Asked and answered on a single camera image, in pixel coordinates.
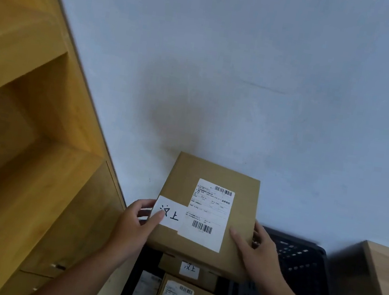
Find small cardboard box handwritten label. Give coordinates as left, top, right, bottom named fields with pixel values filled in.
left=155, top=252, right=222, bottom=293

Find large labelled cardboard box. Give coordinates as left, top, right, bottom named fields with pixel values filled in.
left=142, top=149, right=265, bottom=284

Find person's right hand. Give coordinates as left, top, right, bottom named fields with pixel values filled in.
left=222, top=217, right=293, bottom=289

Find black plastic crate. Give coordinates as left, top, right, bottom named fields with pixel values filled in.
left=116, top=206, right=354, bottom=295

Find person's left forearm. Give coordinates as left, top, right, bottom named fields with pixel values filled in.
left=26, top=229, right=134, bottom=295

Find dark parcel with white label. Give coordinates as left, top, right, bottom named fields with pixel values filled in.
left=126, top=268, right=164, bottom=295

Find person's left hand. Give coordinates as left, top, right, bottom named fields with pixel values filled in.
left=106, top=194, right=168, bottom=264

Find wooden shelf unit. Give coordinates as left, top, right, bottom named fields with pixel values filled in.
left=0, top=0, right=177, bottom=295

